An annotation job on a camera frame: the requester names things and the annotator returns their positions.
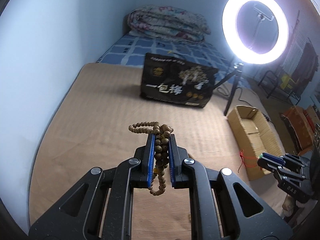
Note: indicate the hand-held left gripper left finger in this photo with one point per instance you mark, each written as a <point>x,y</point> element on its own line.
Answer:
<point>150,160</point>

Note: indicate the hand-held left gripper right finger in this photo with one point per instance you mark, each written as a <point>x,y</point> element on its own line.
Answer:
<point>171,160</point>

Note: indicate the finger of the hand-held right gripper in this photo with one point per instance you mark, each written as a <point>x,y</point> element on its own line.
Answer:
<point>287,180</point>
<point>273,159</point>

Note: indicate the person's right hand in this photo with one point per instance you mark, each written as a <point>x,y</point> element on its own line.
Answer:
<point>288,205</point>

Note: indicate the orange cardboard box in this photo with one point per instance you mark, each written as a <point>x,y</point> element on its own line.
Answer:
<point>297,122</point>

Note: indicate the black metal chair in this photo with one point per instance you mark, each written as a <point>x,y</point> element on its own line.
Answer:
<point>272,85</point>

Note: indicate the beige woven mat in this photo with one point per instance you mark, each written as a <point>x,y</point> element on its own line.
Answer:
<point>87,120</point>

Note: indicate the black tripod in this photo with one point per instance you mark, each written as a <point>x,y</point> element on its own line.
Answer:
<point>233,90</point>

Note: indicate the black printed bag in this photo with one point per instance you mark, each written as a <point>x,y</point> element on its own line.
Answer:
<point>175,80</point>

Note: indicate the dark hanging clothes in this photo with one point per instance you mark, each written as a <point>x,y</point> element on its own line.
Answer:
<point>308,65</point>

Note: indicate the blue checkered bed sheet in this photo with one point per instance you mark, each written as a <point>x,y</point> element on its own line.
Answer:
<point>130,47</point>

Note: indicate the folded floral quilt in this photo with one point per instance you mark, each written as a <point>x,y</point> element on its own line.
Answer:
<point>165,22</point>

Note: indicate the phone holder clamp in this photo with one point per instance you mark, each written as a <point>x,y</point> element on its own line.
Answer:
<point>261,15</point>

